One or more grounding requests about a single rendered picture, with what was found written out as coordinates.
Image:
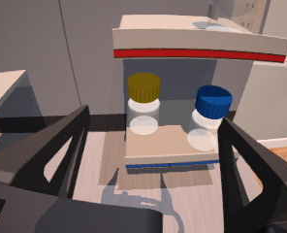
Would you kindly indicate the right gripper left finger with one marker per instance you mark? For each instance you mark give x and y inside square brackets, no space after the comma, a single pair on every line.
[22,164]

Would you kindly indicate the white bottle with yellow cap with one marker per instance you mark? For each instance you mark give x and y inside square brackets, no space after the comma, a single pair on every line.
[143,90]

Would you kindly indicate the white bottle with red cap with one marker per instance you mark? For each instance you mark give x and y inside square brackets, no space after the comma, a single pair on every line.
[231,15]

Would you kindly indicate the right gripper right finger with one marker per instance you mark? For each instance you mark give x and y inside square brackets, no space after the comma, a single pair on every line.
[268,207]

